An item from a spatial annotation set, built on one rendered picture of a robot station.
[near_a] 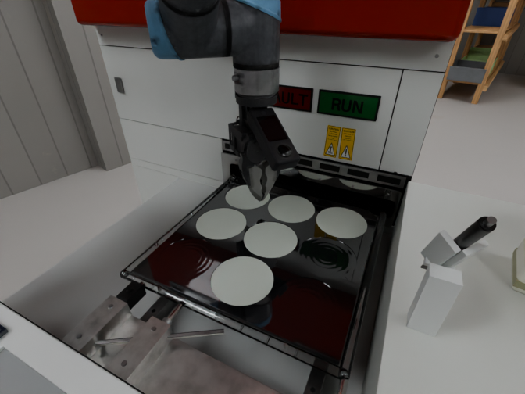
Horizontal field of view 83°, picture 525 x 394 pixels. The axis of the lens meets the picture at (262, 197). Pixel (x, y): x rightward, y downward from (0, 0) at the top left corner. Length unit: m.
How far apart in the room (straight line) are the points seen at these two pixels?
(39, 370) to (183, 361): 0.16
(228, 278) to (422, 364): 0.28
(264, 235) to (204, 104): 0.38
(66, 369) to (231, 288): 0.22
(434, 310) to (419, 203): 0.27
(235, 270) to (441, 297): 0.30
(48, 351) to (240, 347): 0.25
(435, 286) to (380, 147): 0.36
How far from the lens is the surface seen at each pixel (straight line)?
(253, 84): 0.50
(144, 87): 0.90
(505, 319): 0.47
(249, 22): 0.48
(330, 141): 0.66
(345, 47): 0.62
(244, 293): 0.48
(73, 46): 2.73
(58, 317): 0.65
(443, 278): 0.34
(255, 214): 0.62
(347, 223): 0.62
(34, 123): 2.90
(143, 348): 0.45
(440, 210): 0.61
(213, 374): 0.44
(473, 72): 5.38
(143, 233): 0.75
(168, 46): 0.47
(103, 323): 0.49
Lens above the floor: 1.27
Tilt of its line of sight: 34 degrees down
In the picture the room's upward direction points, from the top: straight up
